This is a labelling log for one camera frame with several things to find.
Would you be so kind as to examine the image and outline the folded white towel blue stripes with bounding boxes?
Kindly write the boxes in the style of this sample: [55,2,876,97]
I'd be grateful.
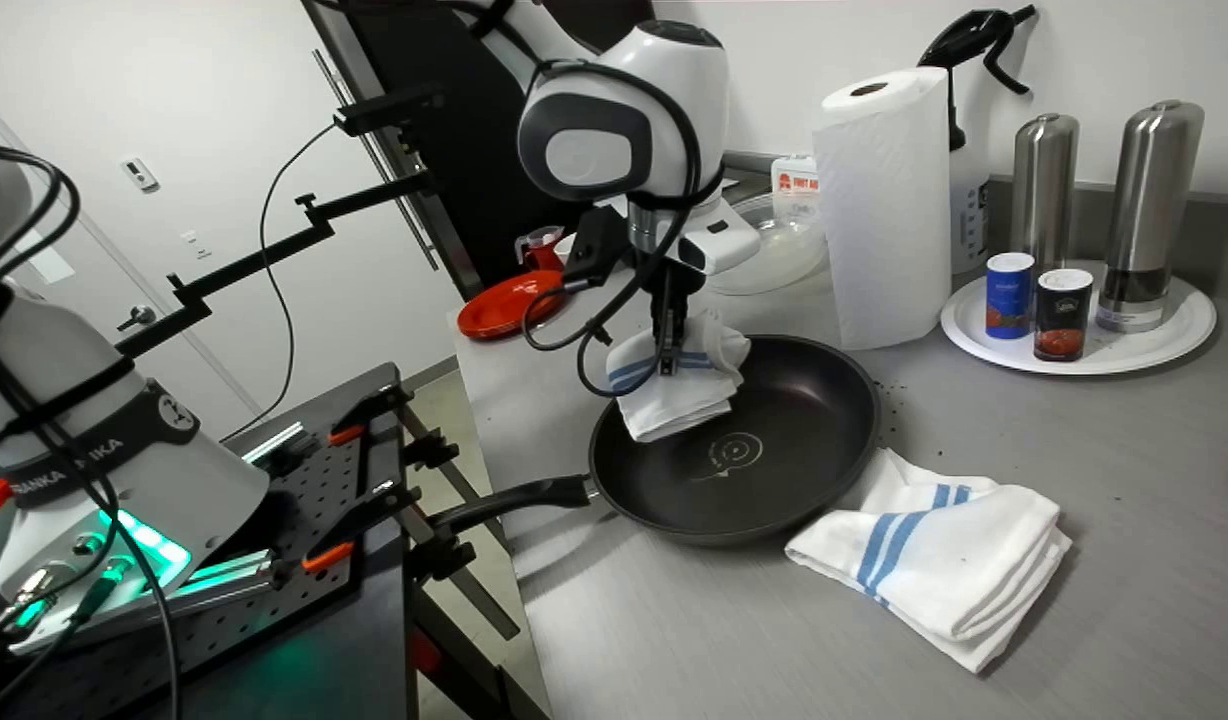
[785,443,1076,674]

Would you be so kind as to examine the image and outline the black frying pan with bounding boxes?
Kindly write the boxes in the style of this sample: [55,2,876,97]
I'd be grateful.
[429,333,883,553]

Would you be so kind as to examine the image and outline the black clamp orange handle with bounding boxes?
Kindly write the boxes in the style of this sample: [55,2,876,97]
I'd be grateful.
[295,482,480,583]
[320,381,463,470]

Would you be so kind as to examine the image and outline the short steel grinder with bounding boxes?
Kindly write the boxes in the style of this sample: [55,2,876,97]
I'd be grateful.
[1007,110,1084,272]

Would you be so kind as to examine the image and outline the white paper towel roll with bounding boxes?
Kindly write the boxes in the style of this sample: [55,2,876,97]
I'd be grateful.
[809,64,959,352]

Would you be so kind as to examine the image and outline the dark red spice jar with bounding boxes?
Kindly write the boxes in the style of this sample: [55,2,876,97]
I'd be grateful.
[1032,263,1101,365]

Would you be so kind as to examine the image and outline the large clear plastic bowl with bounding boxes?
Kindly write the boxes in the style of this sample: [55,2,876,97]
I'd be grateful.
[696,184,842,317]

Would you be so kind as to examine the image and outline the spray bottle black trigger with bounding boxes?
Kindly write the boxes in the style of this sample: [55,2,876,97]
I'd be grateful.
[914,2,1045,152]

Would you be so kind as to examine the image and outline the round white tray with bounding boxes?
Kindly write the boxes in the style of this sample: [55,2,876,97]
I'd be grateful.
[934,272,1225,381]

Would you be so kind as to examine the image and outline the blue label spice jar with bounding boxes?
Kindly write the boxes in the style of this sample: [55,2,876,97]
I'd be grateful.
[984,246,1038,343]

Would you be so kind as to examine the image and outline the white cloth blue stripe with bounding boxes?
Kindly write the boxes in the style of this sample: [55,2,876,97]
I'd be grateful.
[604,312,756,449]

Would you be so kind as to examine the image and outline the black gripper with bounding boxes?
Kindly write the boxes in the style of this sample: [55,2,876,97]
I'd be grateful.
[630,197,709,384]

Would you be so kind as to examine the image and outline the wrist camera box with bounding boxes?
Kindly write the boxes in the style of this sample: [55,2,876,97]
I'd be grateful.
[557,205,764,293]

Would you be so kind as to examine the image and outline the tall steel grinder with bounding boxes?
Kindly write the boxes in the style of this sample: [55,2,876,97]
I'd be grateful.
[1097,97,1206,336]

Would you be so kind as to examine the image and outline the black clamp red handle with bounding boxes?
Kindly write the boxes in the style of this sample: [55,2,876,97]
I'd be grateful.
[403,622,454,685]

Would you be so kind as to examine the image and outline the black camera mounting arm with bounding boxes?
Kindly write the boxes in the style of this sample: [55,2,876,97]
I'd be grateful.
[109,169,437,365]

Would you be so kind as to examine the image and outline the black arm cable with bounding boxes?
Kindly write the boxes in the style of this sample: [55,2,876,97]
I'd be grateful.
[520,234,666,403]

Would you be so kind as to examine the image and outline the black perforated robot table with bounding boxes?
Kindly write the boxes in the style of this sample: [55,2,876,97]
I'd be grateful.
[8,361,424,720]

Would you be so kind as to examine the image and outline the red plate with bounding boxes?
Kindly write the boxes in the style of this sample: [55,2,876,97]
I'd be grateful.
[453,255,575,348]

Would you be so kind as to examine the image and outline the black stereo camera bar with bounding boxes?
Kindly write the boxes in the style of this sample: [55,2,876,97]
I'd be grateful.
[328,86,449,135]

